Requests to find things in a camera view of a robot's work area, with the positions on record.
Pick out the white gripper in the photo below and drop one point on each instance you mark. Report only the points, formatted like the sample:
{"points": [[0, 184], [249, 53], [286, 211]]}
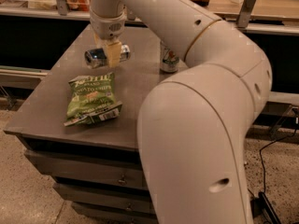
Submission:
{"points": [[106, 28]]}

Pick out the blue silver redbull can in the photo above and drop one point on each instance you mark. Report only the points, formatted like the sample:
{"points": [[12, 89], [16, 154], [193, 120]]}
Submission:
{"points": [[96, 58]]}

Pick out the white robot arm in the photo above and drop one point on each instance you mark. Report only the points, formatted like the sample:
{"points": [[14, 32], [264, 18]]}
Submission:
{"points": [[191, 127]]}

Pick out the white green 7up can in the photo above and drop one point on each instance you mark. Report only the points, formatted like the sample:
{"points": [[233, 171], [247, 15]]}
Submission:
{"points": [[168, 59]]}

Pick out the green potato chips bag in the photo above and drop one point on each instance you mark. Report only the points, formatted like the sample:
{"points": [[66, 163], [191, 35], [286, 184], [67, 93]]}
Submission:
{"points": [[93, 100]]}

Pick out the black floor power box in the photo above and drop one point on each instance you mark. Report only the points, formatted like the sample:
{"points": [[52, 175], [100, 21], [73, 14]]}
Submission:
{"points": [[261, 206]]}

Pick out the grey metal bracket left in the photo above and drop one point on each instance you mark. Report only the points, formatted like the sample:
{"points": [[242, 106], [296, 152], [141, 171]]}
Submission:
{"points": [[59, 0]]}

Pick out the grey metal bracket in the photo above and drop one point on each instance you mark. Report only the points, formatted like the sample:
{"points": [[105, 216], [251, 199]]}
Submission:
{"points": [[243, 18], [59, 0]]}

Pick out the grey metal bracket right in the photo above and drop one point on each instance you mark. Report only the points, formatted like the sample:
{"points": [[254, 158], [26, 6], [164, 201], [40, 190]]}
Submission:
{"points": [[243, 18]]}

